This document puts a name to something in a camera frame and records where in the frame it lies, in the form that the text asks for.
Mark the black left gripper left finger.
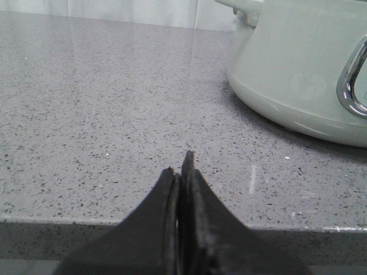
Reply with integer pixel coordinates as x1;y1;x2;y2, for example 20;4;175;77
55;168;179;274

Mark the pale green electric pot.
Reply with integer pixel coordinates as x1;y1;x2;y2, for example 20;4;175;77
224;1;366;147

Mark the white curtain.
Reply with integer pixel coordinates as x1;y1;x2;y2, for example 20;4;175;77
1;0;236;32

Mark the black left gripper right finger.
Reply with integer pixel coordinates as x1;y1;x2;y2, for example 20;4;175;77
178;151;311;274

